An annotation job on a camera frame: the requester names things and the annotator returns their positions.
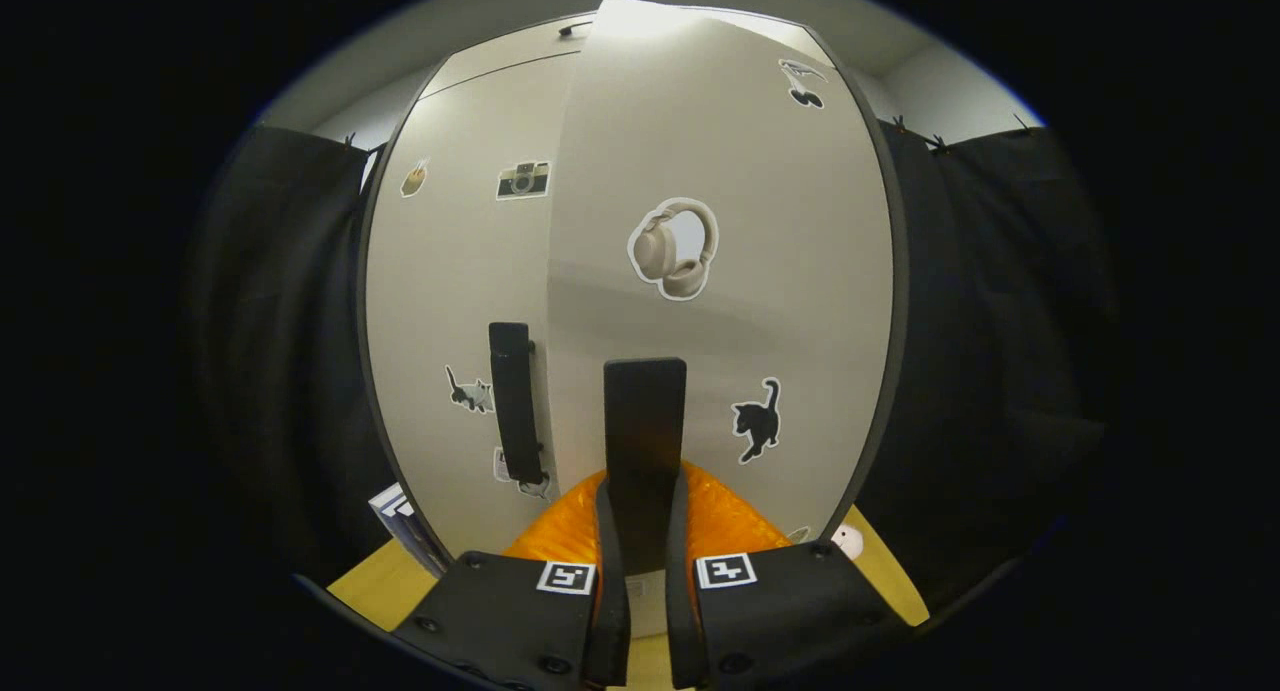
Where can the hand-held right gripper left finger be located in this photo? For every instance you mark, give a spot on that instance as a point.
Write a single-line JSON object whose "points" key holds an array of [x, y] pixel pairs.
{"points": [[610, 571]]}

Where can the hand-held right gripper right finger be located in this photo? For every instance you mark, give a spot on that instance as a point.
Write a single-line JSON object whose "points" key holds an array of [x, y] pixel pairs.
{"points": [[680, 581]]}

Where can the beige shoe cabinet door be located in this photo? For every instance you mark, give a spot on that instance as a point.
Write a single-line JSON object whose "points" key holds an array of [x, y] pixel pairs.
{"points": [[780, 271], [450, 291]]}

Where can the beige double-door shoe cabinet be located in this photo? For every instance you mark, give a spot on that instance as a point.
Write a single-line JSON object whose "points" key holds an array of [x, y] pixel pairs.
{"points": [[897, 291]]}

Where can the beige cabinet drawer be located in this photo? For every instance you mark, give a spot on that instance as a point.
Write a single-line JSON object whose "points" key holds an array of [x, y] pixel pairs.
{"points": [[510, 56]]}

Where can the pink smiling plush toy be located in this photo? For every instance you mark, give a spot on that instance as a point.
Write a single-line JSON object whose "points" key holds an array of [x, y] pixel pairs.
{"points": [[848, 541]]}

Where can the stack of blue books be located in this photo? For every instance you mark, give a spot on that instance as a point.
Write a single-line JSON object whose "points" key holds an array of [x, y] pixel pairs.
{"points": [[405, 516]]}

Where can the black backdrop cloth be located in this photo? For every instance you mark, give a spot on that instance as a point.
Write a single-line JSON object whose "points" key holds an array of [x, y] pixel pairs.
{"points": [[1000, 321]]}

